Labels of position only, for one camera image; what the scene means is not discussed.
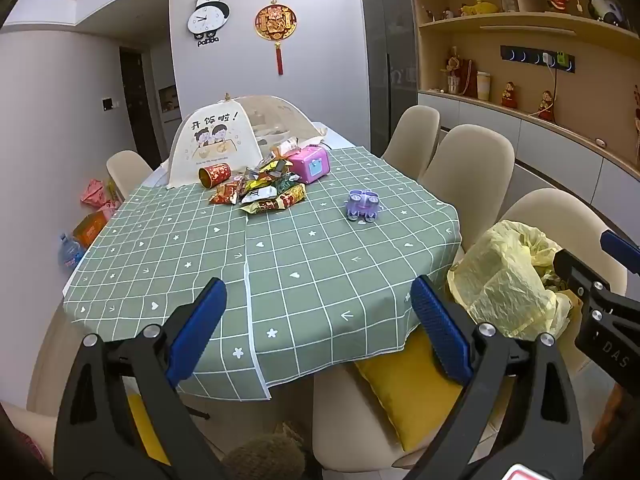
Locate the green checkered tablecloth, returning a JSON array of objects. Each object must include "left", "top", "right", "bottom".
[{"left": 62, "top": 145, "right": 463, "bottom": 403}]

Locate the brown fuzzy cloth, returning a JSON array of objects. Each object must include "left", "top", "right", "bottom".
[{"left": 222, "top": 432, "right": 307, "bottom": 480}]

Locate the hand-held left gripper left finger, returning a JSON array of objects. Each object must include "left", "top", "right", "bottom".
[{"left": 54, "top": 277, "right": 228, "bottom": 480}]

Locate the dark red box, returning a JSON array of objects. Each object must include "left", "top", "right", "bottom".
[{"left": 460, "top": 59, "right": 477, "bottom": 97}]

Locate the yellow seat cushion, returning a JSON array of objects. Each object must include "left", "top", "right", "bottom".
[
  {"left": 354, "top": 327, "right": 481, "bottom": 453},
  {"left": 126, "top": 392, "right": 173, "bottom": 466}
]

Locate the red knot wall ornament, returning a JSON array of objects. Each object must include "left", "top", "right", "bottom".
[{"left": 254, "top": 0, "right": 297, "bottom": 76}]

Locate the orange box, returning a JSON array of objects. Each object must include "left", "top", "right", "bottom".
[{"left": 72, "top": 210, "right": 108, "bottom": 248}]

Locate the purple toy figure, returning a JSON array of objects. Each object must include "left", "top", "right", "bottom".
[{"left": 345, "top": 189, "right": 383, "bottom": 223}]

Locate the clear water bottle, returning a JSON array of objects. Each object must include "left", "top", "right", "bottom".
[{"left": 57, "top": 232, "right": 87, "bottom": 267}]

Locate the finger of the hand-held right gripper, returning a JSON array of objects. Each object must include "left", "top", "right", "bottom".
[
  {"left": 601, "top": 230, "right": 640, "bottom": 274},
  {"left": 552, "top": 248, "right": 613, "bottom": 307}
]

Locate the panda wall clock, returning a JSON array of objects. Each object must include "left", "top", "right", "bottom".
[{"left": 186, "top": 0, "right": 231, "bottom": 48}]

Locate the yellow toy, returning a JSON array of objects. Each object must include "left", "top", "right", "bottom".
[{"left": 460, "top": 0, "right": 500, "bottom": 17}]

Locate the dark door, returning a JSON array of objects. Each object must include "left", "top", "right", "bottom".
[{"left": 119, "top": 46, "right": 161, "bottom": 171}]

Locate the black power strip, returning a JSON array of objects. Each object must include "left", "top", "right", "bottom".
[{"left": 500, "top": 45, "right": 576, "bottom": 72}]

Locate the red gold tin can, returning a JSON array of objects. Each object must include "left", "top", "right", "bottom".
[{"left": 198, "top": 162, "right": 232, "bottom": 189}]

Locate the wooden wall shelf unit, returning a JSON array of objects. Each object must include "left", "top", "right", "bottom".
[{"left": 410, "top": 0, "right": 640, "bottom": 183}]

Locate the pink bag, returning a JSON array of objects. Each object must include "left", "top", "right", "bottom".
[{"left": 81, "top": 178, "right": 121, "bottom": 209}]

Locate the pink toy case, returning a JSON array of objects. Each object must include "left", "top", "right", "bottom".
[{"left": 286, "top": 144, "right": 332, "bottom": 184}]

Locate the grey sideboard cabinet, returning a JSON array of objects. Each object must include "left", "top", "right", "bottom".
[{"left": 417, "top": 90, "right": 640, "bottom": 241}]

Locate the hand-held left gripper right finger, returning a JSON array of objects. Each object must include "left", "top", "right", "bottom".
[{"left": 410, "top": 275, "right": 586, "bottom": 480}]

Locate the dark tall cabinet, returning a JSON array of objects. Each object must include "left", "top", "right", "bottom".
[{"left": 357, "top": 0, "right": 418, "bottom": 143}]

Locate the yellow plastic bag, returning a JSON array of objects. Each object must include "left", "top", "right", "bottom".
[{"left": 446, "top": 220, "right": 573, "bottom": 341}]

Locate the cream mesh food cover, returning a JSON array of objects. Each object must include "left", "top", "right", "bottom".
[{"left": 167, "top": 92, "right": 328, "bottom": 191}]

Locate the panda plush toy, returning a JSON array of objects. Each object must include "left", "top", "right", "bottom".
[{"left": 586, "top": 0, "right": 632, "bottom": 28}]

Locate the pile of snack wrappers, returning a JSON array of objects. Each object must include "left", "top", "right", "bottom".
[{"left": 232, "top": 137, "right": 307, "bottom": 216}]

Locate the doll figurine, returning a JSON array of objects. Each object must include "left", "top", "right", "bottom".
[{"left": 441, "top": 46, "right": 463, "bottom": 95}]

